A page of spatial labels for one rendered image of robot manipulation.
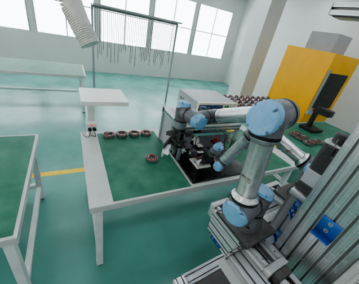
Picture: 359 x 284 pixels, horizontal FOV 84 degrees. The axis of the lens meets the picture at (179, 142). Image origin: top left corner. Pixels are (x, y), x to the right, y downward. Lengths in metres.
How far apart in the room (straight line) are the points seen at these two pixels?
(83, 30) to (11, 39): 5.93
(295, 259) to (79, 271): 1.58
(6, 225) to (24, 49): 6.71
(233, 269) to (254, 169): 0.50
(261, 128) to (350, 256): 0.63
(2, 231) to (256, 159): 1.31
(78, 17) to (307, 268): 2.18
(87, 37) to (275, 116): 1.63
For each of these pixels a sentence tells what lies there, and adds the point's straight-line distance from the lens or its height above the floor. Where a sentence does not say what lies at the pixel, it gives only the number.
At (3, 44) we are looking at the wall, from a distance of 7.90.
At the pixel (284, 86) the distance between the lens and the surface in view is 5.54.
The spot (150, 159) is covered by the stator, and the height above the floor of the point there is 0.79.
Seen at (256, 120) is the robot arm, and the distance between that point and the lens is 0.72.
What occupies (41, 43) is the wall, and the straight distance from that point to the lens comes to 7.74.
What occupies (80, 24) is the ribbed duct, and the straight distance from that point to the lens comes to 1.99.
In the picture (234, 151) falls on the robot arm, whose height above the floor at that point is 1.17.
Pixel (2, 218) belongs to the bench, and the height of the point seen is 0.75.
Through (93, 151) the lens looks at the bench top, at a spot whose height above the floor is 0.75.
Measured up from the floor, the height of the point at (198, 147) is 0.92.
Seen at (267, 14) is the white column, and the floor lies 2.44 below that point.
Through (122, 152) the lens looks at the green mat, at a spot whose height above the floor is 0.75.
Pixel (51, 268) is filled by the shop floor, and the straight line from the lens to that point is 2.15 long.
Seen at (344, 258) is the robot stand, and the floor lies 1.17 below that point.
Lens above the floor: 1.83
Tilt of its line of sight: 29 degrees down
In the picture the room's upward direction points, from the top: 12 degrees clockwise
